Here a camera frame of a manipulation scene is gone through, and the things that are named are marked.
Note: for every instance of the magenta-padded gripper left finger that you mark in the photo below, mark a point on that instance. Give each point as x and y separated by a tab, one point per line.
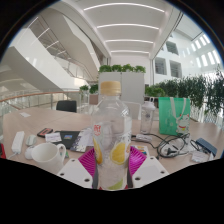
74	171

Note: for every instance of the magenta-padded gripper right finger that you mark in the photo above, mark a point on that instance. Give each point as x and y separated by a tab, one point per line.
149	171

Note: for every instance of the clear lemon drink bottle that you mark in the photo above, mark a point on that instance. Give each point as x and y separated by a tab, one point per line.
111	133

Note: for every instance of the colourful printed card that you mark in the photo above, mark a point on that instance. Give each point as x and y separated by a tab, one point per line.
142	149

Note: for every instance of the white mug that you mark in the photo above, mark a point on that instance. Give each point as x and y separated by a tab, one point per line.
46	158

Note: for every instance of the printed booklet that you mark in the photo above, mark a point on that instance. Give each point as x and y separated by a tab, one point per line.
82	141

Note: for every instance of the small white plastic packet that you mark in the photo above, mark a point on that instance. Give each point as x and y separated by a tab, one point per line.
143	137
199	156

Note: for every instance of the red and black phone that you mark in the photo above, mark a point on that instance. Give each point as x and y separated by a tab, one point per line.
44	132

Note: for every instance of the clear shaker bottle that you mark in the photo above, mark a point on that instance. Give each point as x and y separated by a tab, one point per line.
147	116

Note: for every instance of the green tote bag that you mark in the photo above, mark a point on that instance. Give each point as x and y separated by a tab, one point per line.
173	116

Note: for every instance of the dark blue notebook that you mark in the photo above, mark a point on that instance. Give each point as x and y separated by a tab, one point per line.
206	146

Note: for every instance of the white chair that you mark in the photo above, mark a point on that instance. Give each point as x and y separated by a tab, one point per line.
135	110

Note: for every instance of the white power strip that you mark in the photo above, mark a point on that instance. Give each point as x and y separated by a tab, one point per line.
18	141

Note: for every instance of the black office chair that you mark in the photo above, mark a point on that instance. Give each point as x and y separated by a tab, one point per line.
66	106

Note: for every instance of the small potted green plants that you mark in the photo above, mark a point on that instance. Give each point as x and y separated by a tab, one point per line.
93	88

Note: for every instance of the white cabinet with plants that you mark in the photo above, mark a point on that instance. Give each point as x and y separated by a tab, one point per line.
133	85

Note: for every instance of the row of green plants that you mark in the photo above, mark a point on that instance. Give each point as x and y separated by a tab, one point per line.
196	90

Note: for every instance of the ceiling light strips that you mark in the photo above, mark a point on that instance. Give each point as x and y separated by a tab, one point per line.
128	26

